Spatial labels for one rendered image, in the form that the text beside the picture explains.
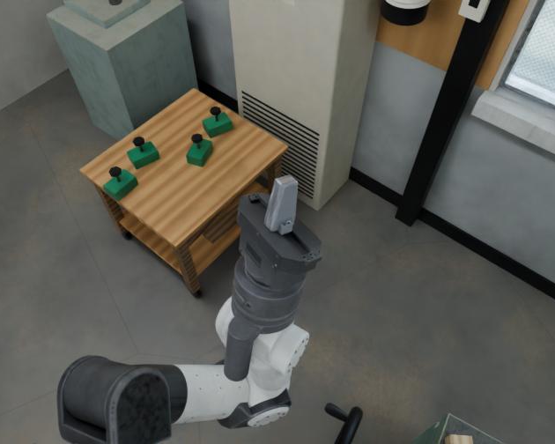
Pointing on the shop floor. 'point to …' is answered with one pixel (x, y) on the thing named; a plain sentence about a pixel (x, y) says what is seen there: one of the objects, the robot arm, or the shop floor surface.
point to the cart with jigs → (185, 181)
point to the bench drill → (125, 58)
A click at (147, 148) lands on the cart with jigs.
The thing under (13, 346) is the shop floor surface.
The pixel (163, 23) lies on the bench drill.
